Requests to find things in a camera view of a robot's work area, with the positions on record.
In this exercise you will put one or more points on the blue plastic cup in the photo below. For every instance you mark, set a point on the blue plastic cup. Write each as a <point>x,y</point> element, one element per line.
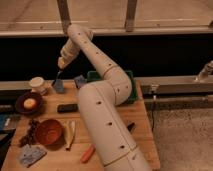
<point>57,84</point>

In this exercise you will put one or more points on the dark purple bowl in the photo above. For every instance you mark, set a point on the dark purple bowl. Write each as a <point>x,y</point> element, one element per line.
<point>19,103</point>

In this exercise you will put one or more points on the white paper cup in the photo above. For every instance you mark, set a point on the white paper cup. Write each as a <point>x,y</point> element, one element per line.
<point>38,85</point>

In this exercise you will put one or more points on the blue box at edge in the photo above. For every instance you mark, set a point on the blue box at edge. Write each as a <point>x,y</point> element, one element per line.
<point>8,122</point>

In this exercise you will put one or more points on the green plastic bin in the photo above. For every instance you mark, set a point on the green plastic bin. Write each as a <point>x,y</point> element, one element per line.
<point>94,76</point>

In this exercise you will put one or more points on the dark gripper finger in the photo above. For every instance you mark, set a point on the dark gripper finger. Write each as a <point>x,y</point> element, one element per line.
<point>57,76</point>

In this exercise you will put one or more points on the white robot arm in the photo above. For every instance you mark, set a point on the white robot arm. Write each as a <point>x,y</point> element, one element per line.
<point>97,102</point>

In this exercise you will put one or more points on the yellow lemon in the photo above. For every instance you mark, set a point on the yellow lemon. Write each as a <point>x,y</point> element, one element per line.
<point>29,103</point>

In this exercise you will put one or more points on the bunch of dark grapes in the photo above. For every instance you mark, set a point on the bunch of dark grapes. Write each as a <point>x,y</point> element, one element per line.
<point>28,138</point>

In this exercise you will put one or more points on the orange carrot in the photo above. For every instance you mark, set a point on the orange carrot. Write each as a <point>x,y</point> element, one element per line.
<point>88,154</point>

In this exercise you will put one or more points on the white object at right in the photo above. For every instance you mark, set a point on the white object at right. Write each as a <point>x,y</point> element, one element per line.
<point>205,72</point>

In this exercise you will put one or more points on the black marker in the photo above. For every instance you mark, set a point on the black marker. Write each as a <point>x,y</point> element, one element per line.
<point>131,126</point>

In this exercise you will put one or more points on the grey cloth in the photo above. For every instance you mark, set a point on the grey cloth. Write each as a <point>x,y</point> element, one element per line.
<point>30,155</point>

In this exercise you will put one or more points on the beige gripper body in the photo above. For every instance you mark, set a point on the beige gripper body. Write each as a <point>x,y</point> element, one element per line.
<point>62,63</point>

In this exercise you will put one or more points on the black rectangular block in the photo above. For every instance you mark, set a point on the black rectangular block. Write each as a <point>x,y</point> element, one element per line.
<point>66,108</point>

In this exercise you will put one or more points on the blue sponge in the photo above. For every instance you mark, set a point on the blue sponge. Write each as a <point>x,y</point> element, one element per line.
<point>80,81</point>

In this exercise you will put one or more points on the orange bowl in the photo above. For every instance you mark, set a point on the orange bowl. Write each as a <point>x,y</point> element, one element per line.
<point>48,132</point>

